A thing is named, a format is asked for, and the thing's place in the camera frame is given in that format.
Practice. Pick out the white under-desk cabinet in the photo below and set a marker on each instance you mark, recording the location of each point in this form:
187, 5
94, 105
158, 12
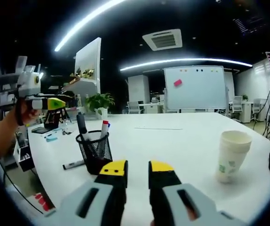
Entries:
26, 160

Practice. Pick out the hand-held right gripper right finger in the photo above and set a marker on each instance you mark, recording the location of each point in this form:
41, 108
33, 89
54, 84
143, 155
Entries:
161, 188

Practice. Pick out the white curved display shelf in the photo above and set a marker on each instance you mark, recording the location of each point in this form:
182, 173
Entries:
88, 54

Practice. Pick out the dark markers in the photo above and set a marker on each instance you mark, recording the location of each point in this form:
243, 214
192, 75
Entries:
81, 124

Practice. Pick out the person's left hand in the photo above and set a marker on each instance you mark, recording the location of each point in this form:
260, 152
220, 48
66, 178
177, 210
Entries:
30, 115

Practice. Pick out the white office chair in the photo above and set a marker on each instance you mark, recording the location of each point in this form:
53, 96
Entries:
257, 106
237, 103
133, 107

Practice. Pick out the pink whiteboard eraser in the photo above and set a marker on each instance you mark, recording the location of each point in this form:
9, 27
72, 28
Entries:
178, 83

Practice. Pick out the black mesh pen holder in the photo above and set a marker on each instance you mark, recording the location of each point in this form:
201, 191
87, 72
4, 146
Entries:
95, 155

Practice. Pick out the red whiteboard marker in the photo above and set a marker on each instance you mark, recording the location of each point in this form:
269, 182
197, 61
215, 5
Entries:
105, 127

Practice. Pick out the long curved ceiling light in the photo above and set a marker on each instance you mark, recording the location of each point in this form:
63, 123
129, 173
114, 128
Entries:
184, 60
78, 27

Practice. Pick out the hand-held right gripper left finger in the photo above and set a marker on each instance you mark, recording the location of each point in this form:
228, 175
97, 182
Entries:
111, 193

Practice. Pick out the small black open laptop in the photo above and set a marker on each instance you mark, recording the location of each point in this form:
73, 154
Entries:
52, 118

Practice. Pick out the white printed paper cup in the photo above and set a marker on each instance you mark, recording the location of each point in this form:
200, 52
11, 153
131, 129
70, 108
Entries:
229, 169
233, 150
236, 144

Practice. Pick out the grey metal storage rack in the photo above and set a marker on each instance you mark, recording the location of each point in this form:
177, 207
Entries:
5, 80

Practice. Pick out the small potted plant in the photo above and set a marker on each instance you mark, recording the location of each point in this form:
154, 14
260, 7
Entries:
245, 97

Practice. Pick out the black pen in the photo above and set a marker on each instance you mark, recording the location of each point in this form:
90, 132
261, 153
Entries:
48, 135

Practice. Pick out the green potted plant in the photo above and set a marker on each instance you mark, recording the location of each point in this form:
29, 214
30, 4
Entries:
99, 101

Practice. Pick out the hanging dark display screen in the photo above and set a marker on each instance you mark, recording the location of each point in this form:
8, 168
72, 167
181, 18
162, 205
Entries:
248, 24

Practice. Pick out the gold ornaments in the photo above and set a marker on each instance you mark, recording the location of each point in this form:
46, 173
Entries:
85, 72

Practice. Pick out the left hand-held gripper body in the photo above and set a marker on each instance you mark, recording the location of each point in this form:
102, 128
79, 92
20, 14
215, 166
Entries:
28, 82

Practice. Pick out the large rolling whiteboard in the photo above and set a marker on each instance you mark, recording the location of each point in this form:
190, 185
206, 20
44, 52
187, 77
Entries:
196, 89

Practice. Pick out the clear plastic bag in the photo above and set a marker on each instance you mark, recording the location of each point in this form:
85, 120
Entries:
66, 128

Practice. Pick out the black tripod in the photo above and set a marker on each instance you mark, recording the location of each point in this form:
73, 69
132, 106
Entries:
65, 115

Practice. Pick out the ceiling air conditioner vent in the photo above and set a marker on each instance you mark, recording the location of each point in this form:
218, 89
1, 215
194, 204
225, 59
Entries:
162, 40

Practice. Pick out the blue notepad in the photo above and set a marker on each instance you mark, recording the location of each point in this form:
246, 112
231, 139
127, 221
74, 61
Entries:
52, 139

